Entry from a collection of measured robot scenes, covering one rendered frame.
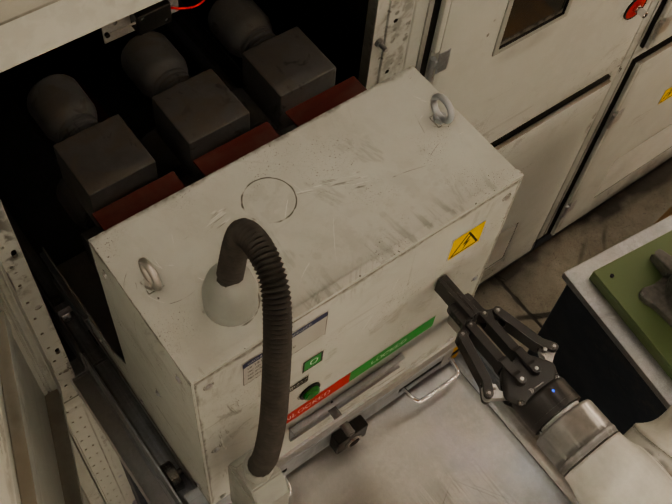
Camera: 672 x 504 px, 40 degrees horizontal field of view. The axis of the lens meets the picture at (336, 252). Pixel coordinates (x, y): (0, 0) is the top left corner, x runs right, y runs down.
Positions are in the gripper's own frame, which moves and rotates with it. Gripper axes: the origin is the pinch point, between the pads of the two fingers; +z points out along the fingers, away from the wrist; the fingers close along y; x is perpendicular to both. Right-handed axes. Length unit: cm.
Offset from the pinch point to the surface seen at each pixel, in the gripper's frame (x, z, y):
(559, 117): -45, 35, 71
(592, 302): -48, -1, 46
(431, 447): -38.4, -7.2, -2.5
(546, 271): -123, 29, 89
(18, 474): 1, 11, -58
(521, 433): -38.0, -14.2, 11.5
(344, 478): -38.4, -3.0, -17.5
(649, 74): -51, 35, 102
